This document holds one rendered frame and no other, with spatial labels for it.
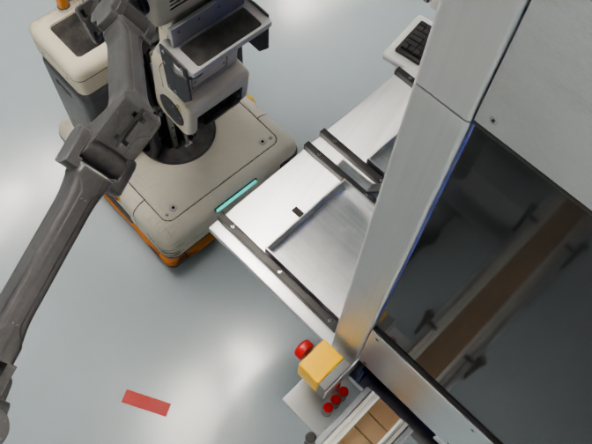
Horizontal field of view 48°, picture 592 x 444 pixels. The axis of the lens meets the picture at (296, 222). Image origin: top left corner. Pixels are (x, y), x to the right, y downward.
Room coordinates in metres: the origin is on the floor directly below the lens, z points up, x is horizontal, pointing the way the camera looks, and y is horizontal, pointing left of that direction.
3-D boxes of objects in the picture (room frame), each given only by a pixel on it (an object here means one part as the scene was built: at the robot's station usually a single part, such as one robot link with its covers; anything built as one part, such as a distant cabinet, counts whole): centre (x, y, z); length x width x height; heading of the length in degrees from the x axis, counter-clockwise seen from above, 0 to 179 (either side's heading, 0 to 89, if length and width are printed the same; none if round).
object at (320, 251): (0.58, -0.15, 0.90); 0.34 x 0.26 x 0.04; 49
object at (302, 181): (0.76, -0.21, 0.87); 0.70 x 0.48 x 0.02; 139
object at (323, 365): (0.32, -0.08, 1.00); 0.08 x 0.07 x 0.07; 49
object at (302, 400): (0.28, -0.10, 0.87); 0.14 x 0.13 x 0.02; 49
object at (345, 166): (0.81, -0.15, 0.91); 0.14 x 0.03 x 0.06; 50
